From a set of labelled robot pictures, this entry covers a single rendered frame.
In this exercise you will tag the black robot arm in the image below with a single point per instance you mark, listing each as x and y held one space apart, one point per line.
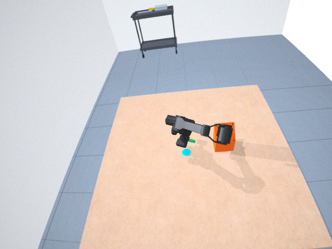
180 123

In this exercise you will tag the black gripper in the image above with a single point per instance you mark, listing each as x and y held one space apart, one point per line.
183 139

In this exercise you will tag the cyan circle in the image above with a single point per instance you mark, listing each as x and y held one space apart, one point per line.
186 152

